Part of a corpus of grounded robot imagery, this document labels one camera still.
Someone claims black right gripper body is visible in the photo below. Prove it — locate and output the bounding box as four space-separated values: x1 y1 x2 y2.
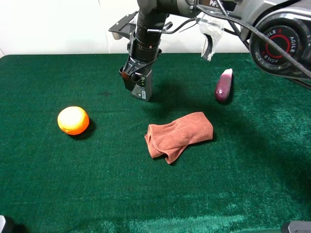
127 32 162 70

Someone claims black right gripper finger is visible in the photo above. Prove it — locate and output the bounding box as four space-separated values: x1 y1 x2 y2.
132 62 153 83
119 58 143 90

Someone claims grey pump soap bottle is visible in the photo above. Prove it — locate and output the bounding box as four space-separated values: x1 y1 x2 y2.
131 69 153 101

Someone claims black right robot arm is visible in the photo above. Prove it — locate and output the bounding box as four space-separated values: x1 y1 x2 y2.
120 0 311 90

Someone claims orange fruit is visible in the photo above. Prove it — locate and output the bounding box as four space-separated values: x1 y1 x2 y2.
57 106 89 135

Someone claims clear plastic wrap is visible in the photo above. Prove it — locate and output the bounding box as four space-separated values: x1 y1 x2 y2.
197 14 224 62

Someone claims brown folded towel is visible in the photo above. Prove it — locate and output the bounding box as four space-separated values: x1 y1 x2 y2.
145 112 213 164

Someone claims purple eggplant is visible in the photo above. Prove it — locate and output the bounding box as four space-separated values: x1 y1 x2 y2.
214 68 233 102

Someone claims green velvet table cloth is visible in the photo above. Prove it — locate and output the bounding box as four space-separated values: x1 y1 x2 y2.
0 53 311 233

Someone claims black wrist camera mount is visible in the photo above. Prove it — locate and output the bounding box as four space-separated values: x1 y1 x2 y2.
108 11 138 40

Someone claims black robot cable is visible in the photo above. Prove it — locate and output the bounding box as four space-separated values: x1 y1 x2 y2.
147 0 311 76

